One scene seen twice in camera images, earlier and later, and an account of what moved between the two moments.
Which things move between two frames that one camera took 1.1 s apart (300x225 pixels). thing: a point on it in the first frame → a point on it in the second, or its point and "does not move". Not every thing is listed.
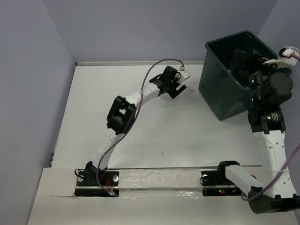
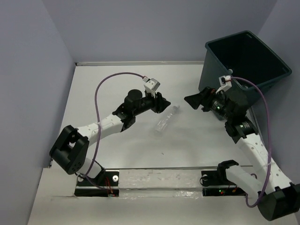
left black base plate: (109, 180) does not move
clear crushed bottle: (191, 90) → (163, 123)
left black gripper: (173, 93) → (159, 104)
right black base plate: (216, 183) does not move
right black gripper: (240, 57) → (208, 95)
